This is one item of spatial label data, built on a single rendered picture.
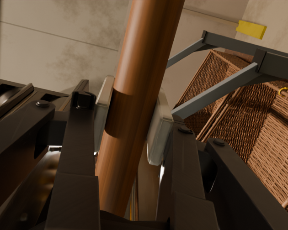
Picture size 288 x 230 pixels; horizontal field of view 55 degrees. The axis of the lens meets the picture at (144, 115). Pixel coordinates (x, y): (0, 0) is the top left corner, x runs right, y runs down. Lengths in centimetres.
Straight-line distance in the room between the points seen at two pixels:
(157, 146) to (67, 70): 343
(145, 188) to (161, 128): 95
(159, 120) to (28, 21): 346
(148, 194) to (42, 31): 280
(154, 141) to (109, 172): 5
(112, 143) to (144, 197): 87
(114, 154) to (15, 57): 357
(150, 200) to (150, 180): 12
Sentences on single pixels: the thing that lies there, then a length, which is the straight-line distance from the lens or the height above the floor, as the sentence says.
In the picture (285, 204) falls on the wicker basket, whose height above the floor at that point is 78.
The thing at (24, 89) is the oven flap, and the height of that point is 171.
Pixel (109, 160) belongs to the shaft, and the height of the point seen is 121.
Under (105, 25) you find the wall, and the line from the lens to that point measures 339.
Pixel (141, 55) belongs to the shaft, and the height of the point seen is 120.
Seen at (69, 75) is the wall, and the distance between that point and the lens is 359.
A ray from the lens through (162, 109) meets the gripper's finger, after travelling 16.
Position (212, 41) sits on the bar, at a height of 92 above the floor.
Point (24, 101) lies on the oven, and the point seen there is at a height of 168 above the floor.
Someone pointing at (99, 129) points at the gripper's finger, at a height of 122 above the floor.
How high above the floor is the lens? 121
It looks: 7 degrees down
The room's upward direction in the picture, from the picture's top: 77 degrees counter-clockwise
